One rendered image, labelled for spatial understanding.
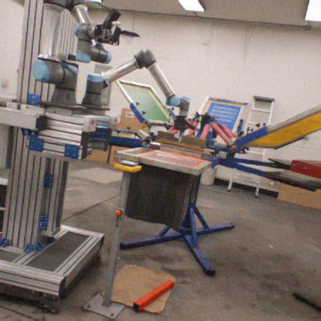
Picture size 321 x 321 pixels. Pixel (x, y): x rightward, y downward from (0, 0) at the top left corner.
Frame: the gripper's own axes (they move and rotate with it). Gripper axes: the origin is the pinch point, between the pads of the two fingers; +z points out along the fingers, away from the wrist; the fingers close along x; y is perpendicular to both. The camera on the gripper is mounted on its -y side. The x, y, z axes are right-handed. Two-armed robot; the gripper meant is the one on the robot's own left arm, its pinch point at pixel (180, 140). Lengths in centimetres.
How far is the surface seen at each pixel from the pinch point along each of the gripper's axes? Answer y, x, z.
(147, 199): 4, 48, 40
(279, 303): -99, -2, 109
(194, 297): -39, 30, 109
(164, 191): -7, 48, 32
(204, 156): -21.3, 0.5, 8.3
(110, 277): 11, 77, 88
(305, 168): -96, -5, 2
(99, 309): 13, 82, 108
